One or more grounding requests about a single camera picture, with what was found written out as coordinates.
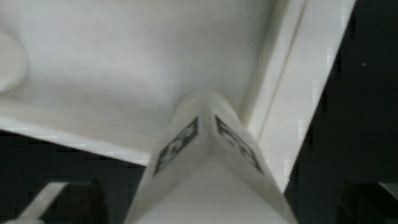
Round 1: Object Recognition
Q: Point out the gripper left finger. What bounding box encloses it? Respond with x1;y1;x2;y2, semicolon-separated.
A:
8;179;111;224

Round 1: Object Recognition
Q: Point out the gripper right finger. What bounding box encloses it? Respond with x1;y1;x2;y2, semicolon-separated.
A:
336;182;398;224

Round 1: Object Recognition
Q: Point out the white table leg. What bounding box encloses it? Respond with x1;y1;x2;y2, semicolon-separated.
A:
123;89;299;224

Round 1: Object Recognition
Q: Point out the white square table top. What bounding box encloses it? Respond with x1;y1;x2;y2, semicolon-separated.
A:
0;0;358;182

